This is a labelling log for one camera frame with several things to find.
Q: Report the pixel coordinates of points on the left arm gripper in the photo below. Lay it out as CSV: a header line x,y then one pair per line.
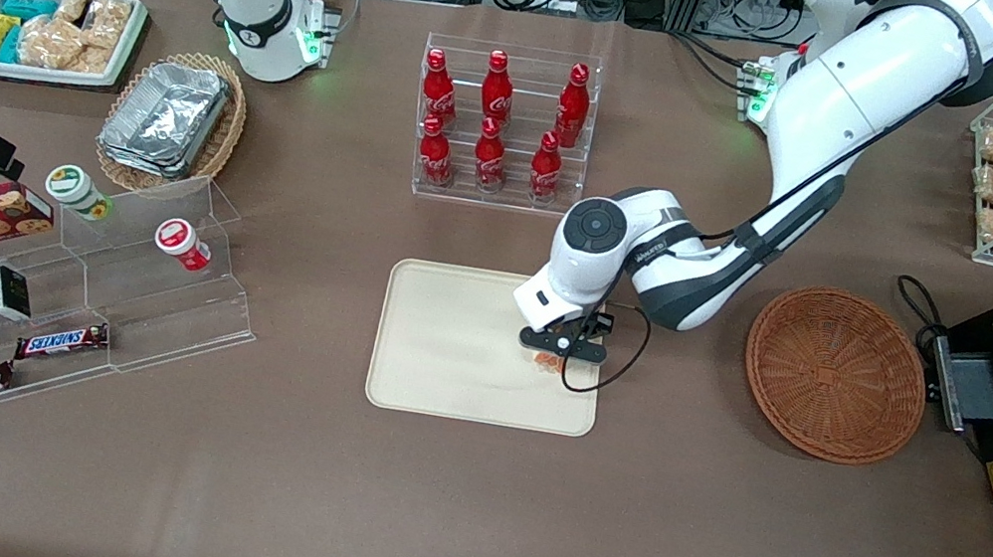
x,y
599,324

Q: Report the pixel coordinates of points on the triangular sandwich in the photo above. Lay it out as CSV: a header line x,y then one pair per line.
x,y
548,362

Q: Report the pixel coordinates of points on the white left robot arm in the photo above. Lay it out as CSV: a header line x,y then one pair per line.
x,y
851,86

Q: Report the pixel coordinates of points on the beige rectangular tray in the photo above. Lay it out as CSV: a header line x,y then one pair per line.
x,y
464,354

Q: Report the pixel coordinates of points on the oval light wicker basket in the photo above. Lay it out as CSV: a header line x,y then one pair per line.
x,y
228,133

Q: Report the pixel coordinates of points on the round brown wicker basket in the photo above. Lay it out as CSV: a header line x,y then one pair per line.
x,y
833,375

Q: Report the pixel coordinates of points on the white rectangular snack bin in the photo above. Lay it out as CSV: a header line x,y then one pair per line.
x,y
36,75

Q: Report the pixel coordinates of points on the teal snack packet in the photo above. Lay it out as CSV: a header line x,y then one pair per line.
x,y
9,44
27,6

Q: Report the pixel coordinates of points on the green lidded yogurt cup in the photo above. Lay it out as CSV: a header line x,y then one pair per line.
x,y
73,188

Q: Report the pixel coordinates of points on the rice crisp snack bag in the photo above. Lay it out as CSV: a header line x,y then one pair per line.
x,y
108,22
50,42
73,4
96,60

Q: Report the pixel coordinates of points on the clear acrylic bottle rack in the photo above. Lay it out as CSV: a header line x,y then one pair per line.
x,y
504,202

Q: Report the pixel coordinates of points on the small black carton box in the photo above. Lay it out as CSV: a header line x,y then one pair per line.
x,y
10,293

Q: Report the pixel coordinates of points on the red cola bottle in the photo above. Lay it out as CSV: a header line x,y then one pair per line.
x,y
490,161
546,171
436,158
437,92
497,97
572,110

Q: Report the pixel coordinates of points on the aluminium foil container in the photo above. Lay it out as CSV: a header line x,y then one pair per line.
x,y
166,112

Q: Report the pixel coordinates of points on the red lidded yogurt cup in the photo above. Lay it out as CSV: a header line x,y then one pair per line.
x,y
178,238

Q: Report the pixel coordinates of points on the clear acrylic stepped stand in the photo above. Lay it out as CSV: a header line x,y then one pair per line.
x,y
187,318

